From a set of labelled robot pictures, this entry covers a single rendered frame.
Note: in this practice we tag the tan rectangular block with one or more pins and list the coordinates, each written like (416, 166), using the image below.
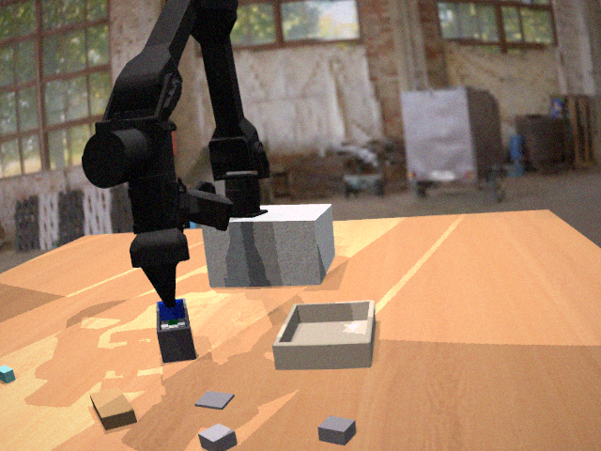
(113, 408)

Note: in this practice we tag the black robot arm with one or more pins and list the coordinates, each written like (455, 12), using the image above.
(134, 138)

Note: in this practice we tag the blue blade fuse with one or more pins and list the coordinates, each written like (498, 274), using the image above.
(175, 312)

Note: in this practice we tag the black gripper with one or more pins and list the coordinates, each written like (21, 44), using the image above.
(159, 244)

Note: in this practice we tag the small light blue cube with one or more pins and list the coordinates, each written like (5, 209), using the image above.
(6, 374)

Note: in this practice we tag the white fuse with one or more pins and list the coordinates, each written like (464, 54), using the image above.
(179, 325)

